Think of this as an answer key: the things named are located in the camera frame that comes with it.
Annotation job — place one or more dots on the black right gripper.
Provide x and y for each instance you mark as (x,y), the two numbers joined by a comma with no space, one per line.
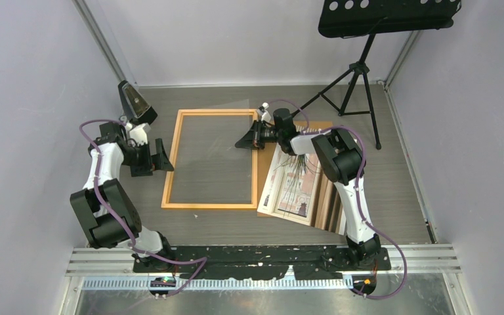
(252,138)

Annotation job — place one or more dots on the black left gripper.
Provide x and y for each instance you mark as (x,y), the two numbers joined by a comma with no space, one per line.
(159,160)

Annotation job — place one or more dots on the orange wooden picture frame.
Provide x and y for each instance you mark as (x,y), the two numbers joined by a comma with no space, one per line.
(166,204)

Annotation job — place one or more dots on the clear acrylic sheet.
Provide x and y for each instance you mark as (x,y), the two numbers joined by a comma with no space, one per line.
(209,169)

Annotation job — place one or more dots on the illustrated photo print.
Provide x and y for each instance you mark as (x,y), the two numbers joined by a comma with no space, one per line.
(291,182)

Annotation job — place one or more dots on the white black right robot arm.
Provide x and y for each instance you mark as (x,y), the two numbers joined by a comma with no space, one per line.
(340,151)

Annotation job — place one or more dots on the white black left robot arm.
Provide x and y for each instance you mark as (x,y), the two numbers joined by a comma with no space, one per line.
(105,212)

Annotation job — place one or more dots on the black metronome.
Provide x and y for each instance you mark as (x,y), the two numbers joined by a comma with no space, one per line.
(135,108)

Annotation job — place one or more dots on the black music stand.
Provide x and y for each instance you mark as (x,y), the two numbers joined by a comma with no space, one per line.
(352,19)

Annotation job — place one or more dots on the brown backing board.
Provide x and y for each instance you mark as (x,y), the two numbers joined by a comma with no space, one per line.
(295,174)

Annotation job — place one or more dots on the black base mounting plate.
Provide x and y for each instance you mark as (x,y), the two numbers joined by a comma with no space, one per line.
(265,262)

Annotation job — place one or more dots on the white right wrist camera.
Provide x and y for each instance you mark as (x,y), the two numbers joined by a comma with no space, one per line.
(263,115)

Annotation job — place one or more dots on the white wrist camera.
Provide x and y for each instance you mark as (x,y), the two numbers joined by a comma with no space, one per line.
(137,134)
(263,115)

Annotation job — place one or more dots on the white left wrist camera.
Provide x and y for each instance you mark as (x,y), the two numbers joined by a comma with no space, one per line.
(137,134)

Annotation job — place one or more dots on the aluminium rail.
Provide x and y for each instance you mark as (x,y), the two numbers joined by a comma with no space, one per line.
(412,259)

